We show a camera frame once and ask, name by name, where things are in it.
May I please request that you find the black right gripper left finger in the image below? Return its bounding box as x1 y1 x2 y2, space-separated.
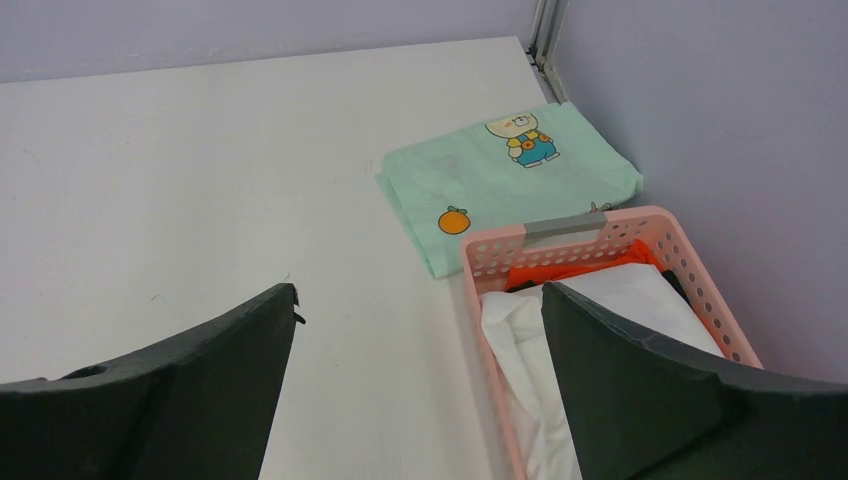
1 283 303 479

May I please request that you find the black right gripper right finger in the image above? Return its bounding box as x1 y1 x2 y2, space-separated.
541 283 847 479

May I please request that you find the white folded towel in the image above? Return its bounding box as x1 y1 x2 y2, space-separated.
481 263 722 479

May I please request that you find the orange cloth in basket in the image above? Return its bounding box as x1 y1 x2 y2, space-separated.
504 240 665 293

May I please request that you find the pink perforated plastic basket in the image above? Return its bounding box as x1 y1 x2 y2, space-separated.
459 206 762 479

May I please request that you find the green cartoon bear cloth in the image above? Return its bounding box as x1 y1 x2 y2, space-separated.
376 103 644 279

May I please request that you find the aluminium corner frame post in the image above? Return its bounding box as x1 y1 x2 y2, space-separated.
526 0 570 103

